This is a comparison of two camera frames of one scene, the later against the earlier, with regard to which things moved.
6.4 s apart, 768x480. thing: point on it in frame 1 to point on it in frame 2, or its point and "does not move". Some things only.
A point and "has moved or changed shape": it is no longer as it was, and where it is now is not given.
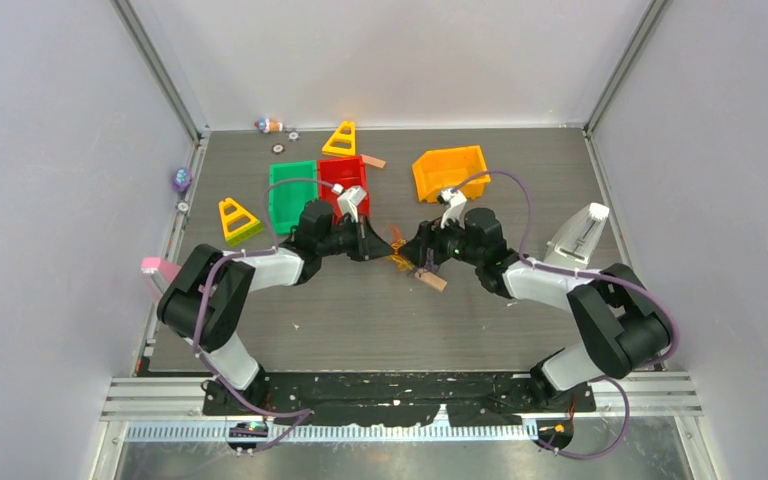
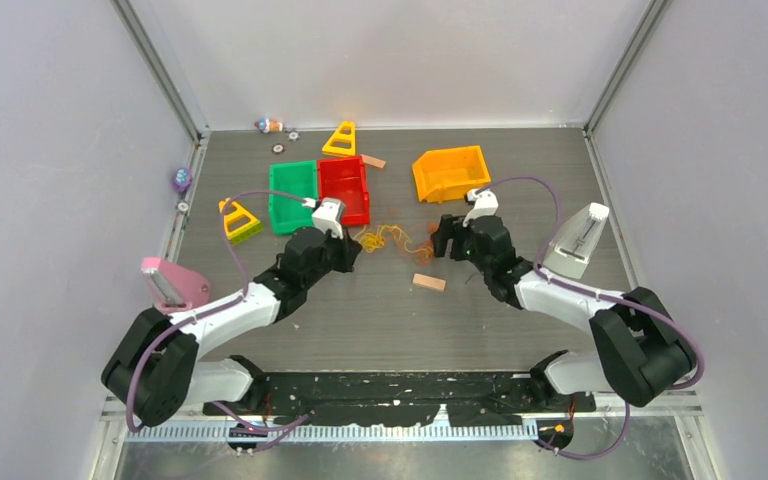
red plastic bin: x=349 y=172 does not move
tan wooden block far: x=372 y=161 does not move
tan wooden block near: x=431 y=280 does not move
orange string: x=396 y=233 has moved or changed shape
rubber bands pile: x=403 y=264 has moved or changed shape
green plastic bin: x=287 y=200 does not move
